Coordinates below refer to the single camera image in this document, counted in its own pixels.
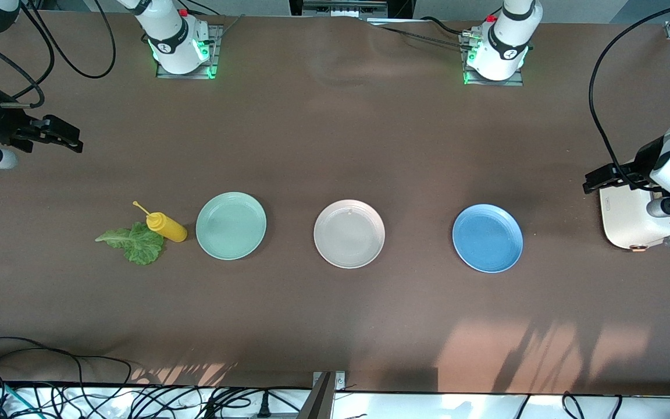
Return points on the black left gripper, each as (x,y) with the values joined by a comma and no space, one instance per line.
(642,162)

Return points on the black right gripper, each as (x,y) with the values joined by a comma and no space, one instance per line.
(2,124)

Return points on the green lettuce leaf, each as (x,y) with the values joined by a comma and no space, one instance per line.
(140,247)

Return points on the yellow mustard squeeze bottle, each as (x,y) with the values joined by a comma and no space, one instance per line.
(166,228)

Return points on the blue plate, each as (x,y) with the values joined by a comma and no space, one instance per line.
(486,238)

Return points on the mint green plate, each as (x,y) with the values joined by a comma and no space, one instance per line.
(230,226)

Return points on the beige plate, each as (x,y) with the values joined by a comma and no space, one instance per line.
(349,234)

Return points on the cream white toaster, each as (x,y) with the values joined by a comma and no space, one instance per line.
(626,224)

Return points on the grey power strip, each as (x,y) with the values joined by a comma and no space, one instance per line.
(341,9)

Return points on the black power plug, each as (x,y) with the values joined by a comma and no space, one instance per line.
(263,407)

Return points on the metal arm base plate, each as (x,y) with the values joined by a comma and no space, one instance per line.
(216,58)
(509,82)

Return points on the silver corner bracket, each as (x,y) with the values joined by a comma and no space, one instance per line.
(341,381)

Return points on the grey aluminium profile post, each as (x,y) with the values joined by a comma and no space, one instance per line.
(317,401)

